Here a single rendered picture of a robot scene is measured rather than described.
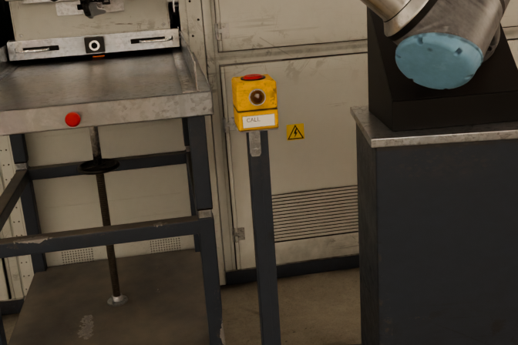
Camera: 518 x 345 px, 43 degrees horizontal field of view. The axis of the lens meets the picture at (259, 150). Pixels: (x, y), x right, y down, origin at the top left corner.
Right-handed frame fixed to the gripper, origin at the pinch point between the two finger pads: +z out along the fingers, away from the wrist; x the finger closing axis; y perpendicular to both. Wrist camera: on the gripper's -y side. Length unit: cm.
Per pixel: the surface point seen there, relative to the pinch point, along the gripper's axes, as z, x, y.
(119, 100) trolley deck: -41, -44, 9
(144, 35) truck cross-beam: 17.3, -2.1, 15.2
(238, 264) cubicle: 54, -76, 39
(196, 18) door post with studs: 12.5, -0.2, 32.1
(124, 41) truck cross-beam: 18.0, -3.3, 8.6
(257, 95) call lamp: -63, -53, 37
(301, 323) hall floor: 32, -99, 55
